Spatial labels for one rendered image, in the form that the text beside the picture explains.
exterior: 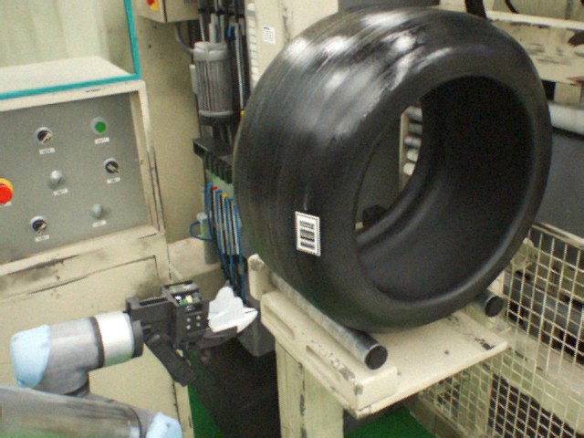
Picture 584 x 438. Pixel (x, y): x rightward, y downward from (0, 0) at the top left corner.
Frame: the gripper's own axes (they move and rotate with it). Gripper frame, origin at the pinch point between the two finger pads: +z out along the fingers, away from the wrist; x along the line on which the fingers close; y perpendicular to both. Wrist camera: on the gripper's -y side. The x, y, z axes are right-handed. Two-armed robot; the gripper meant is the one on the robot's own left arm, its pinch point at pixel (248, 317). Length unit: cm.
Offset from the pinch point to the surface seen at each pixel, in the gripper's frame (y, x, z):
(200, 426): -97, 85, 28
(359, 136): 32.6, -11.1, 10.2
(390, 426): -90, 49, 83
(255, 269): -4.8, 23.6, 13.5
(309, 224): 19.9, -10.1, 3.8
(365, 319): 1.2, -10.4, 16.0
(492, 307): -3.1, -10.9, 46.0
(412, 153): 12, 36, 64
